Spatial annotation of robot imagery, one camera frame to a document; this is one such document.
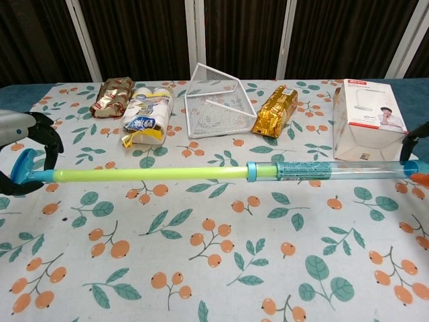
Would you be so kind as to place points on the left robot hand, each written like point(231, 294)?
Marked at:
point(43, 131)

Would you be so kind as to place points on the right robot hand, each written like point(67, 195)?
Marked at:
point(415, 139)

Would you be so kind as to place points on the blue green water pump toy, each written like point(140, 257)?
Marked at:
point(151, 174)

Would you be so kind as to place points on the white desk lamp box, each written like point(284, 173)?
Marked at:
point(365, 141)

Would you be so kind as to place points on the brown gold snack packet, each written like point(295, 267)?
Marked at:
point(110, 97)

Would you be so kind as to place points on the toilet paper roll pack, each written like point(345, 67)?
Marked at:
point(147, 114)

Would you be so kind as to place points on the gold foil packet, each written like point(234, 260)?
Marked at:
point(273, 114)

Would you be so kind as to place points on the floral orange fruit tablecloth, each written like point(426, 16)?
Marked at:
point(214, 268)

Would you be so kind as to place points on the white partition frame post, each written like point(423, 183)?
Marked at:
point(407, 37)
point(83, 40)
point(285, 37)
point(195, 33)

